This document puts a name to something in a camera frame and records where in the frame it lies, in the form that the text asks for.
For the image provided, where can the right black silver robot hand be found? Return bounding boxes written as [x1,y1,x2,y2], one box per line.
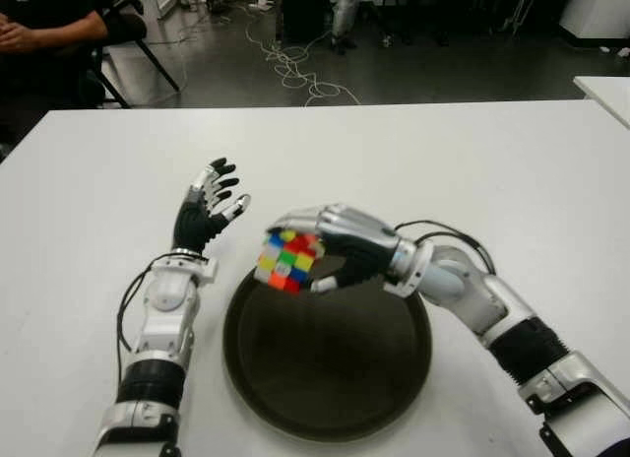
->
[265,203,408,294]

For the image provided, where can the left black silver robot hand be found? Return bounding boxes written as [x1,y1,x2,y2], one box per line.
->
[171,157,251,254]

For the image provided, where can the multicoloured Rubik's cube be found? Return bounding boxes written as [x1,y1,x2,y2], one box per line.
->
[255,228,326,295]

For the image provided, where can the dark brown round plate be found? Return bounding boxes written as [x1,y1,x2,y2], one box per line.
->
[221,269,433,441]

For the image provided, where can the black office chair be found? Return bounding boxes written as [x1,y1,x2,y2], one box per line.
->
[83,0,181,108]

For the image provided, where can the black cabinet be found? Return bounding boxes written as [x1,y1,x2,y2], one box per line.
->
[275,0,336,43]

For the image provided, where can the seated person in black shirt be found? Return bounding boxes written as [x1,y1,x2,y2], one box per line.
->
[0,0,109,143]

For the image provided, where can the metal stand legs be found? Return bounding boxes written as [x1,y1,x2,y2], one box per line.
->
[501,0,536,39]

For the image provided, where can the white side table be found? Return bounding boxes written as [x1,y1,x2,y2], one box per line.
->
[573,74,630,123]

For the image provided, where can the white cabinet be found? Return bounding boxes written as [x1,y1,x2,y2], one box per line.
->
[558,0,630,47]

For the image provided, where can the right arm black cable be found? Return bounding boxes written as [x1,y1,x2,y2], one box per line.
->
[393,220,496,276]

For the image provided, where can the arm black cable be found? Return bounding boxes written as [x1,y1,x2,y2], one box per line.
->
[393,220,496,276]
[116,257,158,364]

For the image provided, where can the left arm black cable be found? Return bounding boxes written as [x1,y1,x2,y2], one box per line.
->
[116,257,158,364]

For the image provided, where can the white floor cable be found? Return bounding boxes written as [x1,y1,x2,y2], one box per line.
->
[216,13,363,107]

